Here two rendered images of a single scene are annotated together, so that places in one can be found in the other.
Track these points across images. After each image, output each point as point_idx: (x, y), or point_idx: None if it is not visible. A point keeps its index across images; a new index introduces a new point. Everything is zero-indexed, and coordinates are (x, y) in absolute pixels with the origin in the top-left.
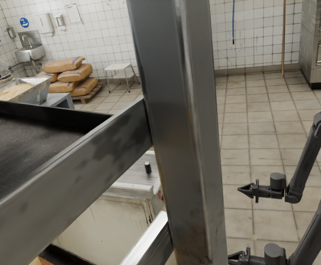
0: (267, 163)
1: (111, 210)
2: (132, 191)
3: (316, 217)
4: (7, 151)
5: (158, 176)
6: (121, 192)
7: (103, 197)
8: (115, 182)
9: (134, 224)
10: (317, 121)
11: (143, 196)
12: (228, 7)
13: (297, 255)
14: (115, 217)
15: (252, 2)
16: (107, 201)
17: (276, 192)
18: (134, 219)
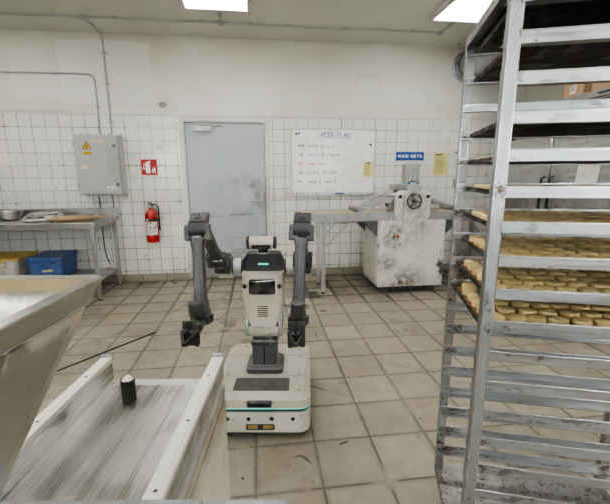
0: None
1: (207, 482)
2: (215, 384)
3: (302, 249)
4: (492, 77)
5: (154, 384)
6: (209, 406)
7: (201, 460)
8: (191, 401)
9: (221, 472)
10: (204, 225)
11: (220, 383)
12: None
13: (302, 293)
14: (210, 498)
15: None
16: (205, 461)
17: (202, 320)
18: (221, 456)
